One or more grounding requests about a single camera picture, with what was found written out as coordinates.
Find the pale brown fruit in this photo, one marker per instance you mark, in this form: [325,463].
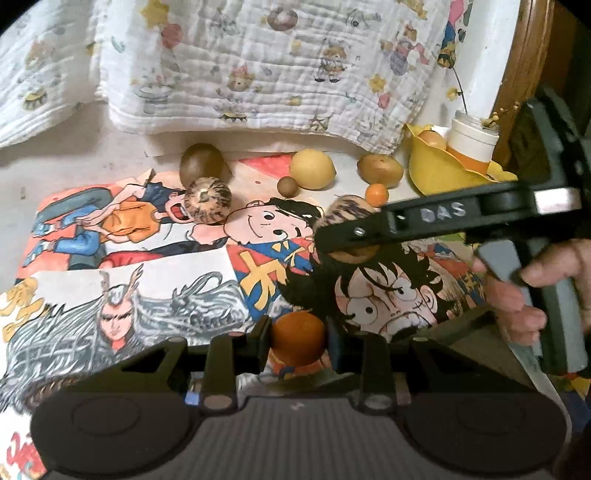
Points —
[432,140]

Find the small brown round fruit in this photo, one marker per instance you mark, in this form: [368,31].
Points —
[287,186]

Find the orange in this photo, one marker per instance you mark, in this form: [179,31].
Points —
[298,337]

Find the twig with yellow buds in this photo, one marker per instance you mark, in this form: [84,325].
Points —
[461,97]

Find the brown pear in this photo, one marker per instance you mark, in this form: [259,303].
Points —
[380,170]

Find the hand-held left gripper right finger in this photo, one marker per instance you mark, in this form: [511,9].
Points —
[336,346]

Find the yellow lemon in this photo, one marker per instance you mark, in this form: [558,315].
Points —
[313,169]

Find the person's right hand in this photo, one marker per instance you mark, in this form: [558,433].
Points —
[519,314]

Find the white printed blanket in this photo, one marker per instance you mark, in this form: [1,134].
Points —
[258,64]

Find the yellow bowl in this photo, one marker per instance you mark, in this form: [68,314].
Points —
[434,170]

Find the striped brown round fruit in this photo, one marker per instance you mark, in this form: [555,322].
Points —
[207,201]
[353,205]

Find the wooden furniture frame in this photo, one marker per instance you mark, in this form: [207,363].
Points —
[528,55]

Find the white jar with orange base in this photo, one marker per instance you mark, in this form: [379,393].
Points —
[471,138]

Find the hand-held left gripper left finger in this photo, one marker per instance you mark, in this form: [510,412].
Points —
[258,344]

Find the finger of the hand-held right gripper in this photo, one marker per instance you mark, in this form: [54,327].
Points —
[364,228]

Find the cartoon printed mat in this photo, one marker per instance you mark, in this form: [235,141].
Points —
[152,277]

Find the brown kiwi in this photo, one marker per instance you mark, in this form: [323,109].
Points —
[201,161]

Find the small orange kumquat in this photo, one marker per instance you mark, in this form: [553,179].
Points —
[376,194]

